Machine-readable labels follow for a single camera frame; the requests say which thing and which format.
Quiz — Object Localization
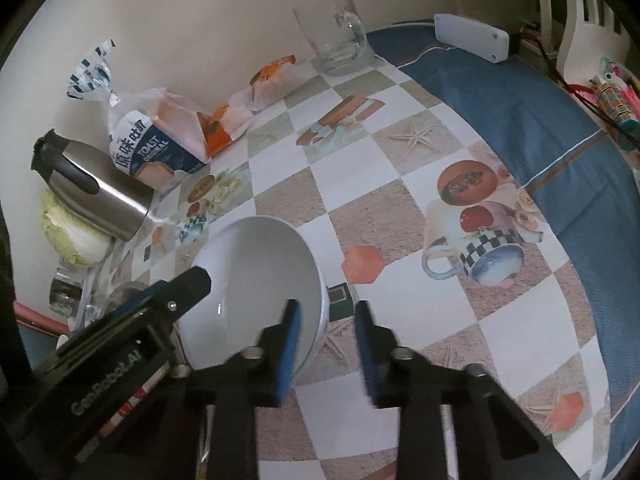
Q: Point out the white chair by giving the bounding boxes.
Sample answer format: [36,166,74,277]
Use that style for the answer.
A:
[532,0,633,83]

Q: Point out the white power strip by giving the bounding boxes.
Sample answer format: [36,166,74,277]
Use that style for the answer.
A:
[434,12,510,63]

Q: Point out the napa cabbage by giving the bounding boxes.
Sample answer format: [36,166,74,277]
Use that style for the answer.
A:
[41,187,113,267]

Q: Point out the red cable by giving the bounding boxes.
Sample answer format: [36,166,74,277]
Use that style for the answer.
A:
[520,22,616,111]

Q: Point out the pile of colourful toys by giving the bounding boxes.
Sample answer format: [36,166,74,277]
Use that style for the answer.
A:
[587,57,640,153]

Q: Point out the orange snack packet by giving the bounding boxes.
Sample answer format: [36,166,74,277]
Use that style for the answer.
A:
[249,55,297,111]
[200,100,256,158]

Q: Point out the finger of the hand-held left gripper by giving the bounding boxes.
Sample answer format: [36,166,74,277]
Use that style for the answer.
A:
[102,280,173,326]
[145,266,213,323]

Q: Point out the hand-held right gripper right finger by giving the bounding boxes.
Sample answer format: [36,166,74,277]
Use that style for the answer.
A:
[354,300,576,480]

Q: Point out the stainless steel thermos jug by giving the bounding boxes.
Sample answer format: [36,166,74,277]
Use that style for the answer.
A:
[31,129,156,241]

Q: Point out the clear glass cup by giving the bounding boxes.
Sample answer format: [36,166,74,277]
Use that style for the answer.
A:
[55,262,98,291]

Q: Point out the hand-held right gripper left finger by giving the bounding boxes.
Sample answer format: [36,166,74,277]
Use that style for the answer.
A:
[70,299,303,480]

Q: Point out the small glass jar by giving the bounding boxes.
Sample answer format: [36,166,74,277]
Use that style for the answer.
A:
[48,277,83,317]

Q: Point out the black cable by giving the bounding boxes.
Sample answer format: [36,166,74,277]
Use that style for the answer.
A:
[517,30,640,151]

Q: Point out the bagged toast bread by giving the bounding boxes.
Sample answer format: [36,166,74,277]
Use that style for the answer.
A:
[67,40,211,186]

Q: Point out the glass mug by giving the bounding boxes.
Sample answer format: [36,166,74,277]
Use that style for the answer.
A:
[292,0,376,77]

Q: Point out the large white bowl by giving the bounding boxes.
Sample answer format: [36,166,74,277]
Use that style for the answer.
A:
[178,215,331,386]

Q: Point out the checked tablecloth with blue border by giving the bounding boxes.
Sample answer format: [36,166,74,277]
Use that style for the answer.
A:
[100,20,640,480]

